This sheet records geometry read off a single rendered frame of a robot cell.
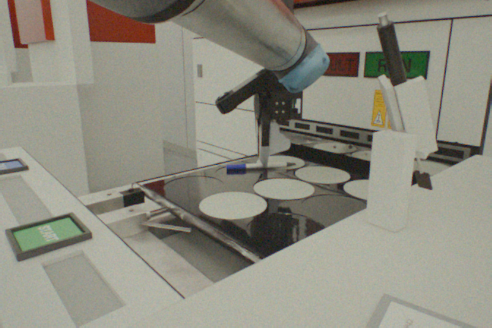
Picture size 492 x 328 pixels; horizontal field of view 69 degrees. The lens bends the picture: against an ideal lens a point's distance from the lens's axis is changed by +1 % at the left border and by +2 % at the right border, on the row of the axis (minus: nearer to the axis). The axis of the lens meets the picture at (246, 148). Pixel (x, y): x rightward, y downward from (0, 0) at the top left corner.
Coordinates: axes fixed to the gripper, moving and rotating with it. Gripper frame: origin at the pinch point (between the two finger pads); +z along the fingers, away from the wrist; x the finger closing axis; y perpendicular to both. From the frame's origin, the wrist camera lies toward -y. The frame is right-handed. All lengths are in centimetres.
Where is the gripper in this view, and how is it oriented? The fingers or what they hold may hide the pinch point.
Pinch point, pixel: (261, 159)
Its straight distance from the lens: 70.5
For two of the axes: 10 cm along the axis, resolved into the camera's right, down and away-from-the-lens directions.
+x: -1.2, -2.4, 9.6
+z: 0.1, 9.7, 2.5
